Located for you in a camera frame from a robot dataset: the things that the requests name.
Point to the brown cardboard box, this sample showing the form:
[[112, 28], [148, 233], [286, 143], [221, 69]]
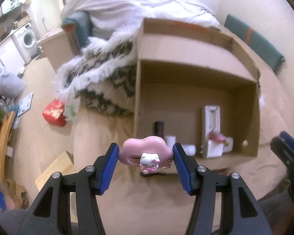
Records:
[[181, 69]]

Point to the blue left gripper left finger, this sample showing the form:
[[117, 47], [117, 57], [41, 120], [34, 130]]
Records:
[[104, 168]]

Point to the blue white booklet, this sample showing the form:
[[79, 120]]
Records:
[[25, 104]]

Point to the small white bottle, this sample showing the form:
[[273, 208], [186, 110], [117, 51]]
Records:
[[190, 150]]

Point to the flat cardboard piece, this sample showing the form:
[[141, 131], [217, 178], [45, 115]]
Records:
[[63, 164]]

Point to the white washing machine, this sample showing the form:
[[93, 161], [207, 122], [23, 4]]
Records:
[[25, 41]]

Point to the red snack bag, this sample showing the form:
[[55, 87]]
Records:
[[54, 113]]

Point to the white plastic bottle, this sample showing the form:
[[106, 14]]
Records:
[[170, 140]]

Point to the grey plastic bag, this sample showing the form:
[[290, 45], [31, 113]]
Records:
[[11, 86]]

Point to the white wall charger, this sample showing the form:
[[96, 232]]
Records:
[[212, 149]]

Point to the wooden chair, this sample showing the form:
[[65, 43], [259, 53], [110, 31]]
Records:
[[4, 136]]

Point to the beige bed blanket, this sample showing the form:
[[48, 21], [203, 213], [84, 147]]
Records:
[[135, 204]]

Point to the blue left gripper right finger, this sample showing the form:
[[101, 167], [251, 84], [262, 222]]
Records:
[[186, 168]]

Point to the white duvet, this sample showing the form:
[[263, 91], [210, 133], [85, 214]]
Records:
[[108, 16]]

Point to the teal cushion with orange stripe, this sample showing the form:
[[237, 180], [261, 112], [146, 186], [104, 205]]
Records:
[[258, 43]]

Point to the white remote control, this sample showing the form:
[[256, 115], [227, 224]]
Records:
[[210, 120]]

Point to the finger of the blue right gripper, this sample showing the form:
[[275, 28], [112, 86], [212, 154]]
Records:
[[286, 155], [288, 139]]

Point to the pink cloud Hello Kitty case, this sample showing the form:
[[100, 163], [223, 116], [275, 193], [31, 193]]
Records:
[[149, 154]]

